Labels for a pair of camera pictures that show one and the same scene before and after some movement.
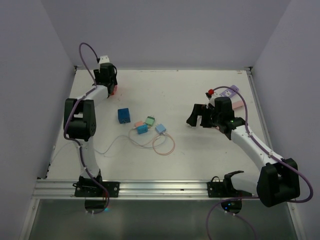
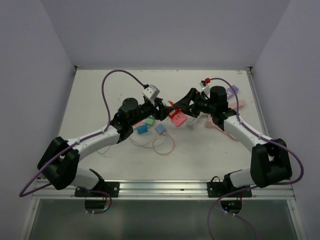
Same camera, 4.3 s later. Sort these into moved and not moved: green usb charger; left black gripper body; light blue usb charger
Moved: left black gripper body
Not moved: green usb charger; light blue usb charger
